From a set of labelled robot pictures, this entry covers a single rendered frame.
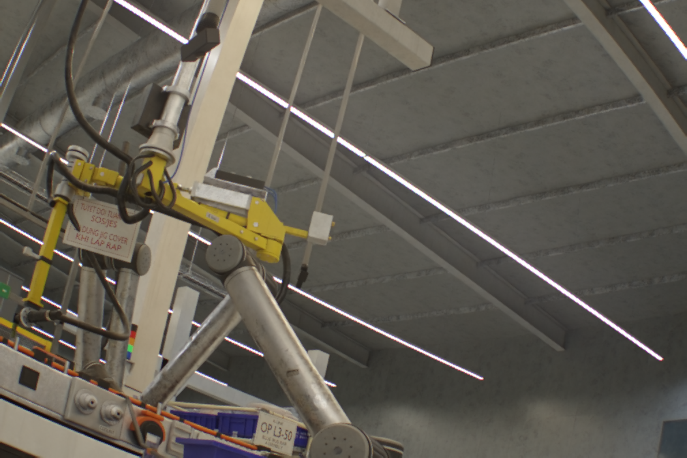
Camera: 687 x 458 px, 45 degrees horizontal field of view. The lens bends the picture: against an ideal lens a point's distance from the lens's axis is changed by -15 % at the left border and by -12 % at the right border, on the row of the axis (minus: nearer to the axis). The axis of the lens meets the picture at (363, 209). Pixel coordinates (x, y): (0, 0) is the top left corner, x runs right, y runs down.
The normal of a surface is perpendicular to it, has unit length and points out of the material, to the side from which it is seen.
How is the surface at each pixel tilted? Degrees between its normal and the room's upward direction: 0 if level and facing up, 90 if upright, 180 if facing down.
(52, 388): 90
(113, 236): 90
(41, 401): 90
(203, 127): 90
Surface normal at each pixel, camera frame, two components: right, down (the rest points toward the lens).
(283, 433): 0.73, -0.14
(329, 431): -0.30, -0.52
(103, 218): 0.15, -0.37
